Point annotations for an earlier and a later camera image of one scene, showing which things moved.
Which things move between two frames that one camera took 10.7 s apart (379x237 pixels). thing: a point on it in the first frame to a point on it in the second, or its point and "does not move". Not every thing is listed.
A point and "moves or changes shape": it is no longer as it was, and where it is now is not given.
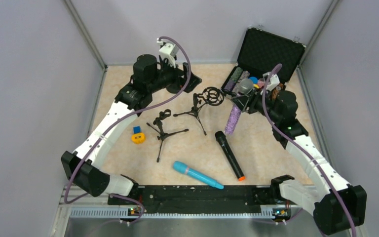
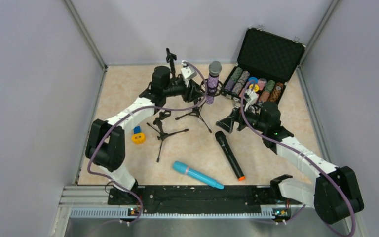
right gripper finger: [241, 101] to [227, 123]
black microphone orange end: [223, 142] does not move
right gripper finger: [259, 93] to [242, 122]
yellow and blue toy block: [138, 137] does not move
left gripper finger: [185, 69] to [195, 92]
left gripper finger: [193, 81] to [193, 98]
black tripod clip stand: [164, 114] does not move
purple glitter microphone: [246, 85] moves or changes shape
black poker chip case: [261, 52] does not move
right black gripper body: [248, 101] to [239, 118]
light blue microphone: [181, 167] does not move
